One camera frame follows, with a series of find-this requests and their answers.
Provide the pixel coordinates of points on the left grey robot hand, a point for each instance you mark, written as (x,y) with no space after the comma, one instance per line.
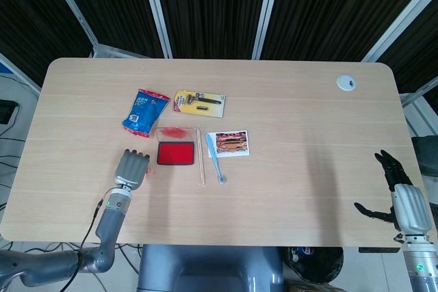
(131,169)

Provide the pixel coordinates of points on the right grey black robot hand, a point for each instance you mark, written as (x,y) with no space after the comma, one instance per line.
(412,206)

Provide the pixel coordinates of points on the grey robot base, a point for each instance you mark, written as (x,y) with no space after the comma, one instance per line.
(208,268)

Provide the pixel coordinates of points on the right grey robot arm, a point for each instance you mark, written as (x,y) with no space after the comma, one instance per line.
(421,264)

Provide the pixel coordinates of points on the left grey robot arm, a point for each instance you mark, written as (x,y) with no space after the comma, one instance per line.
(109,223)

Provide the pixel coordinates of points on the dark grey bulky object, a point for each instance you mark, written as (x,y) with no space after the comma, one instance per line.
(427,155)

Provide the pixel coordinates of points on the black desk control panel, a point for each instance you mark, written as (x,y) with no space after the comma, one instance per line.
(378,249)

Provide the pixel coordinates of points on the blue snack bag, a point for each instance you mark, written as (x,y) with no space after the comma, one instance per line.
(143,112)

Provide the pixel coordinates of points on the wrapped wooden chopsticks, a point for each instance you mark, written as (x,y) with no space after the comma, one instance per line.
(200,158)

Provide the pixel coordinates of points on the light blue toothbrush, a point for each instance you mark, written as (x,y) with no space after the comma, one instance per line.
(214,155)

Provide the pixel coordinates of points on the yellow razor blister pack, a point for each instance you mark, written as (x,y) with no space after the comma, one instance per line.
(200,104)

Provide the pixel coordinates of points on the photo postcard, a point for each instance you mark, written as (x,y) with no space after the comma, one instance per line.
(232,143)

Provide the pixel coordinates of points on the black trash bin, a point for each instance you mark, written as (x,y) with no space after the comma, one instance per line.
(315,264)

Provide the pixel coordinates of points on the black floor device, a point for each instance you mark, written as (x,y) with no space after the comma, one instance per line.
(7,110)

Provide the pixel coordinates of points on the red ink pad dark frame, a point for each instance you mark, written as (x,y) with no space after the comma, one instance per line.
(176,154)

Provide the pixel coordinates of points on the white partition post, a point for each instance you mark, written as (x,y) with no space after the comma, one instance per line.
(268,8)
(155,8)
(400,29)
(68,1)

